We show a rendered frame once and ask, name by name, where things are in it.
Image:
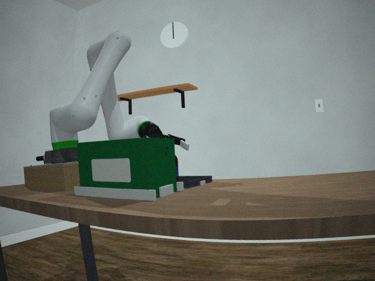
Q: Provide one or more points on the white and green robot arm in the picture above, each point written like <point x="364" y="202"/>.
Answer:
<point x="99" y="88"/>

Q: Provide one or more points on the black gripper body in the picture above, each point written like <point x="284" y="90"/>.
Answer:
<point x="150" y="131"/>

